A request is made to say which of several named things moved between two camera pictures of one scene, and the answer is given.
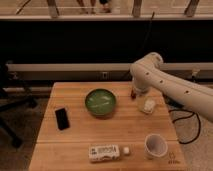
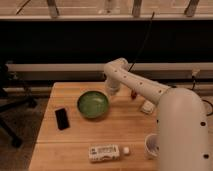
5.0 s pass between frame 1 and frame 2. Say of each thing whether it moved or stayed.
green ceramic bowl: moved
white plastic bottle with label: stayed
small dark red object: stayed
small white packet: stayed
